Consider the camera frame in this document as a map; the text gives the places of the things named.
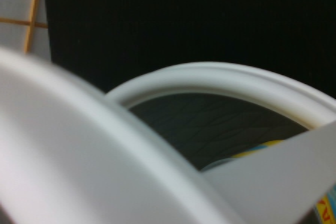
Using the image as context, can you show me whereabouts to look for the white two-tier lazy Susan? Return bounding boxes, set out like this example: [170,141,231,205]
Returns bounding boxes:
[0,48,336,224]

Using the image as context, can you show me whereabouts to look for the yellow blue can lower tier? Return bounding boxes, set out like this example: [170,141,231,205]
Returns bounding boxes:
[204,122,336,224]

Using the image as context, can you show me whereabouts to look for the wooden lattice fence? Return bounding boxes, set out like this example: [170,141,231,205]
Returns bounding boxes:
[0,0,48,53]

